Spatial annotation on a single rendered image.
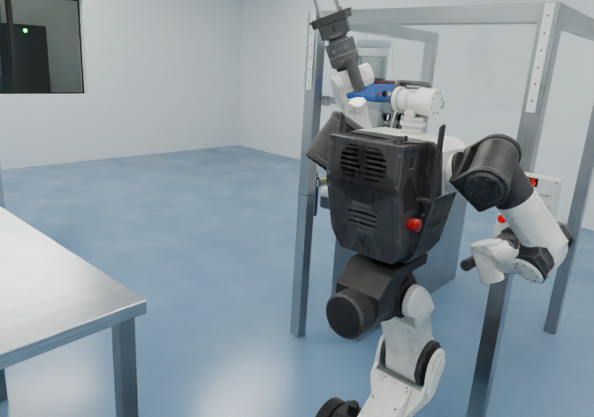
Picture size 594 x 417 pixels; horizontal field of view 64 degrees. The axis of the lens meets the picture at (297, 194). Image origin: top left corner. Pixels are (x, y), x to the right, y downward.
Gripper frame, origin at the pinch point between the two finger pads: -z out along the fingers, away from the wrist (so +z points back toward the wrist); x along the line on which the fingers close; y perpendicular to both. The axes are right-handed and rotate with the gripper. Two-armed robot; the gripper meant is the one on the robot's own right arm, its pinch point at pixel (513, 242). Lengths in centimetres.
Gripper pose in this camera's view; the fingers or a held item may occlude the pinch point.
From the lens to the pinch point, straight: 172.7
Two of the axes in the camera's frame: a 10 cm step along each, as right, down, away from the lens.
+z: -6.7, 1.6, -7.3
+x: 0.6, -9.6, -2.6
